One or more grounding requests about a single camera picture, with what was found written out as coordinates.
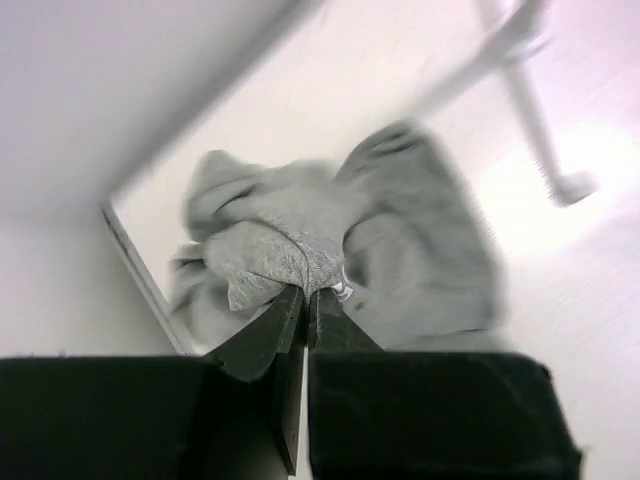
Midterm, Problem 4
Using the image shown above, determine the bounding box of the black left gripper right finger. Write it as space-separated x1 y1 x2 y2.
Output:
307 289 382 352

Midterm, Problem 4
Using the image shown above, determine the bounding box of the grey adidas t shirt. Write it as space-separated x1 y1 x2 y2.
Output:
169 122 505 351

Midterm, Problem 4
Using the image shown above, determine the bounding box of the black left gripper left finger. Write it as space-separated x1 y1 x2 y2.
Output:
202 286 305 475

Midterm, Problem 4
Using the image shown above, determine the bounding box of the white clothes rack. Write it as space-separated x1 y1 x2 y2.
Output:
392 1 597 207

